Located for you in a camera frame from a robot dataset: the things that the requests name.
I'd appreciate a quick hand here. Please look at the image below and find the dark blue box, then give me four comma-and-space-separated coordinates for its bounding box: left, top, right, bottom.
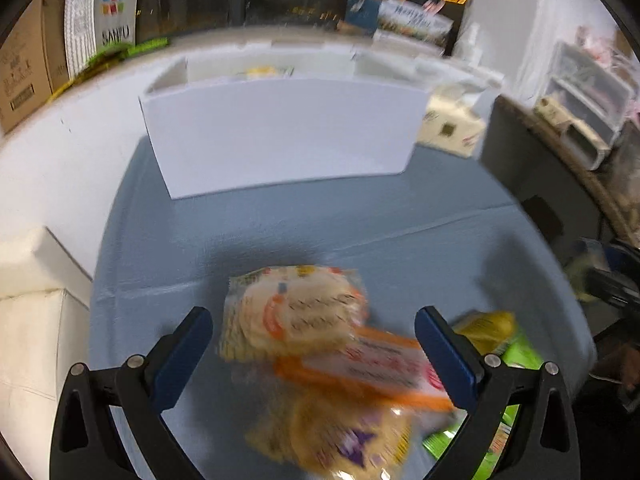
345, 0, 381, 36

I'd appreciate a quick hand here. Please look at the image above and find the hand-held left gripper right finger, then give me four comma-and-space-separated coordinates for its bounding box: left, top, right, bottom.
416, 306, 584, 480

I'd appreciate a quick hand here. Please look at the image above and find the cream cardboard box left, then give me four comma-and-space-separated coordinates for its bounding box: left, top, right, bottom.
0, 227, 109, 461

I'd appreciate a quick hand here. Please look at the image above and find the cream tissue pack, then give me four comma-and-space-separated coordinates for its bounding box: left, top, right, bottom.
417, 87, 489, 159

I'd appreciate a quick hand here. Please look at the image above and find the large green seaweed packet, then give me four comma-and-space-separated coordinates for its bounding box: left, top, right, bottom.
422, 332, 545, 480

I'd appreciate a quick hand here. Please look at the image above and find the white paper shopping bag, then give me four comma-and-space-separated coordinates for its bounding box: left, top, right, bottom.
65, 0, 144, 79

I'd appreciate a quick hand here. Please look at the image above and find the printed landscape gift box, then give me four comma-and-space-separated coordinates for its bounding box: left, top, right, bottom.
377, 0, 456, 46

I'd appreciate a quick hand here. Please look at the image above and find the orange snack packet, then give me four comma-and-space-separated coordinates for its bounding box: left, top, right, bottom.
274, 325, 454, 414

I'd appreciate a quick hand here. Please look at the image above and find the brown cardboard box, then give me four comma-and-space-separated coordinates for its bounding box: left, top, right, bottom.
0, 0, 71, 134

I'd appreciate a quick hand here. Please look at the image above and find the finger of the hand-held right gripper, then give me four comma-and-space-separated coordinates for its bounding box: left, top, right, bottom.
584, 269, 640, 312
602, 241, 640, 274

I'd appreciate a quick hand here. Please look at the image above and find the white grey device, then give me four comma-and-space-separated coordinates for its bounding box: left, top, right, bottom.
560, 122, 612, 171

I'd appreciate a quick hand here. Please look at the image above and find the wooden side table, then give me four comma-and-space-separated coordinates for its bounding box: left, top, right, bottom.
480, 95, 640, 261

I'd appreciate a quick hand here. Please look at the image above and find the white cardboard box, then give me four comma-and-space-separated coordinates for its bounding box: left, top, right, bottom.
139, 42, 432, 201

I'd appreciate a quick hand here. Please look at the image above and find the clear plastic drawer unit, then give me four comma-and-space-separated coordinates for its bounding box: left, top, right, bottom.
542, 40, 636, 148

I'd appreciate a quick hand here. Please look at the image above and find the pale yellow snack packet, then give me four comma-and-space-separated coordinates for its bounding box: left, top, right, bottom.
247, 395, 414, 480

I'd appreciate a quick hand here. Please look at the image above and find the pile of green sachets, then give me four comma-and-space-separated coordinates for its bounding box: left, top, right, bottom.
50, 37, 171, 99

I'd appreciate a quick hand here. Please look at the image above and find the grey blue tablecloth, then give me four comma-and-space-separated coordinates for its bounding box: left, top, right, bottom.
90, 132, 599, 480

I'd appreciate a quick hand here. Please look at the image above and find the small cream box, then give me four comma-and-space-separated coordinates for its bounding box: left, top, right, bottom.
534, 96, 574, 126

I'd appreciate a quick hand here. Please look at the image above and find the yellow green rice cracker packet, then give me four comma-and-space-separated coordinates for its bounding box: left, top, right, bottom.
217, 266, 369, 364
247, 66, 294, 80

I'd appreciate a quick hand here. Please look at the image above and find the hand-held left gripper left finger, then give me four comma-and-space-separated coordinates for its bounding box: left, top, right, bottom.
50, 306, 214, 480

